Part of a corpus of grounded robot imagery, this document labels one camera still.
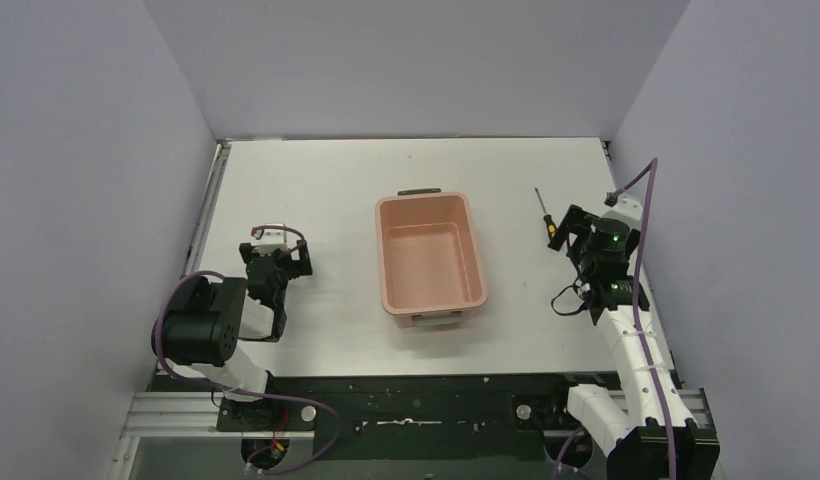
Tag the aluminium rail frame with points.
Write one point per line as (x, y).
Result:
(252, 182)

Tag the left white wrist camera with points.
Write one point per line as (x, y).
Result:
(266, 241)

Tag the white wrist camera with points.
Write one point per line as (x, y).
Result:
(266, 241)
(625, 208)

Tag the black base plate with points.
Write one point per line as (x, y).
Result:
(520, 417)

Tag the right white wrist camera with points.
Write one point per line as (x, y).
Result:
(625, 208)

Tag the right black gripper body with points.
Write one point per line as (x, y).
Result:
(575, 228)

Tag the yellow black screwdriver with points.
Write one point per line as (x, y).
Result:
(550, 225)

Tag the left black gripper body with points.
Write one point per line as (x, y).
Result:
(277, 263)

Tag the pink plastic bin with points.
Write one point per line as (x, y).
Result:
(429, 258)

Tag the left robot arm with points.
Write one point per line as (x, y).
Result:
(208, 314)

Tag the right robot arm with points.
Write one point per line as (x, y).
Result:
(654, 435)

